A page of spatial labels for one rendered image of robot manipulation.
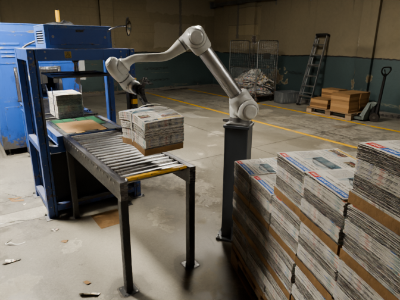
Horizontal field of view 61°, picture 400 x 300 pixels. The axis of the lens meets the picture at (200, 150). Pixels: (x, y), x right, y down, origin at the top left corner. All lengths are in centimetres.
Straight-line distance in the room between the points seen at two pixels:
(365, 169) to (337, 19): 862
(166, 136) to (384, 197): 138
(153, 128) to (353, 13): 791
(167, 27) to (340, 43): 566
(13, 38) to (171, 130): 371
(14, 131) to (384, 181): 509
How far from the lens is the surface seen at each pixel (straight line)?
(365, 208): 127
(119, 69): 244
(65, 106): 406
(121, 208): 217
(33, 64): 321
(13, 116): 559
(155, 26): 1201
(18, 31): 553
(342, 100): 831
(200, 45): 229
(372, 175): 124
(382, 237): 124
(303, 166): 163
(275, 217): 188
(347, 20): 960
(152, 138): 213
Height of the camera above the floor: 160
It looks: 17 degrees down
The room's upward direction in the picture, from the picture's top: straight up
